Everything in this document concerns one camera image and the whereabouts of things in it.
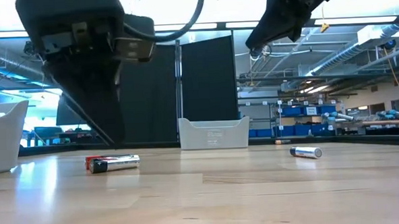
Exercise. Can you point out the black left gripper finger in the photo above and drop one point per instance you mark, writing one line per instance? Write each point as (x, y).
(94, 96)

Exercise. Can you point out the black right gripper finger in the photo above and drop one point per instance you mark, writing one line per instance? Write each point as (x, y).
(276, 24)
(305, 19)

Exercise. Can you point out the red black AA battery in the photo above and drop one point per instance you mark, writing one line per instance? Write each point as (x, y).
(93, 158)

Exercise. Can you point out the silver AA battery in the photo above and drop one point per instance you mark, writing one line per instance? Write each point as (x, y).
(307, 152)
(120, 162)

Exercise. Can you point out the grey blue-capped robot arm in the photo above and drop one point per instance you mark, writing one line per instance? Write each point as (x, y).
(338, 116)
(395, 113)

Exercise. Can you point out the yellow hanging hook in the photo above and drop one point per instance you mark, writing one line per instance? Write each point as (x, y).
(324, 27)

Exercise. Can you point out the black ceiling-hung device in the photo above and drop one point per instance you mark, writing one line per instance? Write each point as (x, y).
(266, 51)

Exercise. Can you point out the black monitor screen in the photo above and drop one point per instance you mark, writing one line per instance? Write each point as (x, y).
(63, 114)

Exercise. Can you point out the dark workbench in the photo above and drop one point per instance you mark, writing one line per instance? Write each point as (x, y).
(47, 132)

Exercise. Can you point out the blue storage bin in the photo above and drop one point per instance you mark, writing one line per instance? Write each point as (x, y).
(298, 130)
(323, 130)
(292, 111)
(261, 133)
(327, 110)

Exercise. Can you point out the black folding screen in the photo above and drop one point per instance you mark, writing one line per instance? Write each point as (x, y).
(208, 84)

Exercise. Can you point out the blue bin with white label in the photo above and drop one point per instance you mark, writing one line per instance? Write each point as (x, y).
(310, 110)

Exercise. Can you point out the metal shelf rack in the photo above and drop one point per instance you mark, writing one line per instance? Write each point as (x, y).
(280, 122)

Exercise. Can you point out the grey plastic bin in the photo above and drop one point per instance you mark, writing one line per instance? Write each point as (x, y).
(214, 135)
(5, 137)

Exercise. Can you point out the wooden workbench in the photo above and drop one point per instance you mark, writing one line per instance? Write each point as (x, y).
(389, 122)

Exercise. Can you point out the silver ventilation duct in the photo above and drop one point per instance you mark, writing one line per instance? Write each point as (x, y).
(345, 51)

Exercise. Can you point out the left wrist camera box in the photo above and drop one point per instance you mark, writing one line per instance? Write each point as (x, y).
(136, 44)

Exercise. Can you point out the black aluminium table frame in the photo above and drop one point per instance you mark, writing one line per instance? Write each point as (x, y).
(153, 145)

